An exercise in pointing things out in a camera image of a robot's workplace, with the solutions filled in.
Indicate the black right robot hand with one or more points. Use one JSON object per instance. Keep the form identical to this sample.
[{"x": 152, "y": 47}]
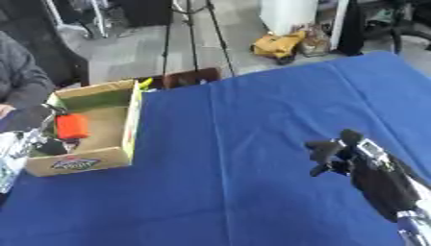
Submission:
[{"x": 381, "y": 182}]

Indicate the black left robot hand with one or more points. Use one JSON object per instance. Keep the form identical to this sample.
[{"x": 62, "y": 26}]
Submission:
[{"x": 28, "y": 118}]

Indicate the orange block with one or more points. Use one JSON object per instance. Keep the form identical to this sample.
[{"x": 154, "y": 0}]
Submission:
[{"x": 73, "y": 126}]

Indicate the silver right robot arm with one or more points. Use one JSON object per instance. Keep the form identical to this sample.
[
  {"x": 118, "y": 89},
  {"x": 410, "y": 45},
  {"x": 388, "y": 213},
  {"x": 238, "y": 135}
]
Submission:
[{"x": 416, "y": 229}]

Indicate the tan cardboard box green inside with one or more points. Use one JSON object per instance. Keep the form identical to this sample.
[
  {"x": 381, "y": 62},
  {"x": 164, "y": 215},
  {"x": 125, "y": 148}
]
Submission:
[{"x": 106, "y": 128}]

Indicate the person's hand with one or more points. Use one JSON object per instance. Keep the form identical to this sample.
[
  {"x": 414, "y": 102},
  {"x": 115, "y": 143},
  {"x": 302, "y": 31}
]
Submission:
[{"x": 5, "y": 110}]

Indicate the person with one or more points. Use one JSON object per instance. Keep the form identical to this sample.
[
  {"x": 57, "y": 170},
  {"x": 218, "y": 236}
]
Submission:
[{"x": 19, "y": 73}]

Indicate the yellow-green toy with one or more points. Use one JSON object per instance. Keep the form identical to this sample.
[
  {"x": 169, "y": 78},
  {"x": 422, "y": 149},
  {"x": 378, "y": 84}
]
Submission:
[{"x": 145, "y": 84}]

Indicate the clear plastic bag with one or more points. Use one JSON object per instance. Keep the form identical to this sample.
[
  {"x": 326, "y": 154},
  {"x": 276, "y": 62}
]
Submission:
[{"x": 315, "y": 43}]

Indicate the black hanging cloth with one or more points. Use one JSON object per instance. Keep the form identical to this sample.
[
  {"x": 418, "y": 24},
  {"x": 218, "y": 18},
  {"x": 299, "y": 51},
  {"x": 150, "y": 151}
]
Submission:
[{"x": 351, "y": 29}]

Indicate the black office chair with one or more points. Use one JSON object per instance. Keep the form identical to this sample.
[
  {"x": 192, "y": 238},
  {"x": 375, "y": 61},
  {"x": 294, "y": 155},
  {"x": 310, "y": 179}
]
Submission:
[{"x": 401, "y": 22}]

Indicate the brown wooden stool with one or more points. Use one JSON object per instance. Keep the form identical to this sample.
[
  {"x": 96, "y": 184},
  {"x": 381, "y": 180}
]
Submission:
[{"x": 191, "y": 78}]

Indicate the black tripod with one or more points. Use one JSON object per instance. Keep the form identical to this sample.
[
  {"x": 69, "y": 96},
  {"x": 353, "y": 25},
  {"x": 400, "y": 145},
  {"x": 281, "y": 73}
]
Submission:
[{"x": 192, "y": 35}]

